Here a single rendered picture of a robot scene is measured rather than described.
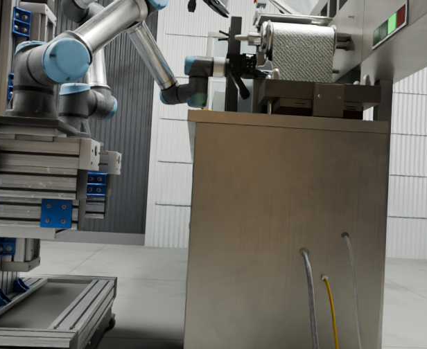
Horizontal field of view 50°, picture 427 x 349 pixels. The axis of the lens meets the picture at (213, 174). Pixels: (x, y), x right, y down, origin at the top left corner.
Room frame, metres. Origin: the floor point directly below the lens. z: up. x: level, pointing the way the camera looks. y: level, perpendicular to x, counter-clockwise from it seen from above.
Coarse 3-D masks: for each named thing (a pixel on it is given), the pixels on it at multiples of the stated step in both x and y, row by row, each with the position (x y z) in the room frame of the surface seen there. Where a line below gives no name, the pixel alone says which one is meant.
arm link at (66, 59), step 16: (128, 0) 1.40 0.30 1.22; (144, 0) 1.42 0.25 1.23; (160, 0) 1.46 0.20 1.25; (96, 16) 1.35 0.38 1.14; (112, 16) 1.36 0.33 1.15; (128, 16) 1.40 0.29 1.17; (144, 16) 1.46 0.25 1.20; (64, 32) 1.27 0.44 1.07; (80, 32) 1.29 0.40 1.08; (96, 32) 1.31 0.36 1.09; (112, 32) 1.36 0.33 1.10; (48, 48) 1.21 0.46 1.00; (64, 48) 1.22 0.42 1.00; (80, 48) 1.25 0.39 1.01; (96, 48) 1.33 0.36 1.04; (32, 64) 1.26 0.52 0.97; (48, 64) 1.21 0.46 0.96; (64, 64) 1.22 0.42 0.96; (80, 64) 1.25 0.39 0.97; (48, 80) 1.27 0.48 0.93; (64, 80) 1.25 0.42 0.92
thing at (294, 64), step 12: (276, 48) 1.72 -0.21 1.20; (288, 48) 1.73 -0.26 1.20; (300, 48) 1.73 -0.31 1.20; (312, 48) 1.73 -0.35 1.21; (276, 60) 1.72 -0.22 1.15; (288, 60) 1.73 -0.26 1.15; (300, 60) 1.73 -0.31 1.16; (312, 60) 1.73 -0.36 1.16; (324, 60) 1.73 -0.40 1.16; (288, 72) 1.73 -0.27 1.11; (300, 72) 1.73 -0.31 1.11; (312, 72) 1.73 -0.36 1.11; (324, 72) 1.73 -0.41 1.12
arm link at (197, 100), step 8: (192, 80) 1.68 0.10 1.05; (200, 80) 1.68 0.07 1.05; (184, 88) 1.71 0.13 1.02; (192, 88) 1.68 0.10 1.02; (200, 88) 1.68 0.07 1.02; (184, 96) 1.72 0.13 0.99; (192, 96) 1.68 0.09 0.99; (200, 96) 1.68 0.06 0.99; (192, 104) 1.69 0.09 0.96; (200, 104) 1.69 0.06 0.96
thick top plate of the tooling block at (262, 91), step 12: (264, 84) 1.54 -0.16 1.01; (276, 84) 1.53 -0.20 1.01; (288, 84) 1.53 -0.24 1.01; (300, 84) 1.53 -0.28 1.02; (312, 84) 1.53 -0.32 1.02; (348, 84) 1.54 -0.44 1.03; (360, 84) 1.54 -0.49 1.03; (264, 96) 1.53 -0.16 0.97; (276, 96) 1.53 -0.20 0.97; (288, 96) 1.53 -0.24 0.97; (300, 96) 1.53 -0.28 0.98; (312, 96) 1.53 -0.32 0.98; (348, 96) 1.54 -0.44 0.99; (360, 96) 1.54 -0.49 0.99; (372, 96) 1.54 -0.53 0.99
